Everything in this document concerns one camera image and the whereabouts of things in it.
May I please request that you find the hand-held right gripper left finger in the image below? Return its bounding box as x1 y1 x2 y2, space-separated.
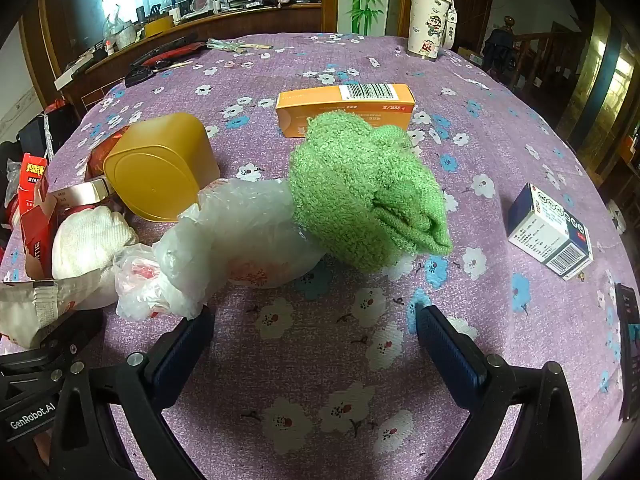
47 305 216 480

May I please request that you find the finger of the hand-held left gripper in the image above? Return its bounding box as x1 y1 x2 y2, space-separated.
37 309 106 361

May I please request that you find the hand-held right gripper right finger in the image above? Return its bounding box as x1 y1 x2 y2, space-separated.
414 304 598 480

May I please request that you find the white sock ball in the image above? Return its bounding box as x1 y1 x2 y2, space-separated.
51 206 140 310

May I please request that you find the red cigarette box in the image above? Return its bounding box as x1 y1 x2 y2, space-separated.
17 152 58 281

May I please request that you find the clear plastic bag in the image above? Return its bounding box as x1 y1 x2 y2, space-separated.
114 177 326 321

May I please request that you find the white blue medicine box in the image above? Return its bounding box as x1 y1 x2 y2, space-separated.
507 182 594 282

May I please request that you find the green fluffy cloth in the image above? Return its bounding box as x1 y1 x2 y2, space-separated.
289 111 454 275

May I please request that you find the orange cardboard box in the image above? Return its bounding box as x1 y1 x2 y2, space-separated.
275 83 417 139

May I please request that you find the purple floral tablecloth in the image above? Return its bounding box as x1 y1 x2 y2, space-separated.
0 34 636 480

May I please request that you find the small silver box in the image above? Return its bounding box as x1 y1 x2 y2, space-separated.
50 177 115 208

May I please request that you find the red foil packet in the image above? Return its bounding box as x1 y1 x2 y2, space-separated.
84 125 132 183

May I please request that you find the black flat device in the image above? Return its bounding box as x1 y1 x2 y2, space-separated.
614 282 640 421

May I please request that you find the yellow plastic container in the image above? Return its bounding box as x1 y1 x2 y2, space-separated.
103 112 221 223

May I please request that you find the navy bag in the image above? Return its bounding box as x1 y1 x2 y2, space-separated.
17 102 81 161

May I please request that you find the white flat box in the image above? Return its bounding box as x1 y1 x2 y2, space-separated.
54 55 96 86

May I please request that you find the red and black case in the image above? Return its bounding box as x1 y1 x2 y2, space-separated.
131 34 206 68

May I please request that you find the wrapped chopsticks bundle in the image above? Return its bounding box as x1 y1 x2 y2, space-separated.
206 38 274 53

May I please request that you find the wooden stair railing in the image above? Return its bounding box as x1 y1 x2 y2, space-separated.
500 15 596 106

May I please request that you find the wooden counter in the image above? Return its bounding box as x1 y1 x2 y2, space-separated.
55 2 323 111

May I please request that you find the white cartoon print cup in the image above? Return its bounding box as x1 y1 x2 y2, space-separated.
406 0 459 62

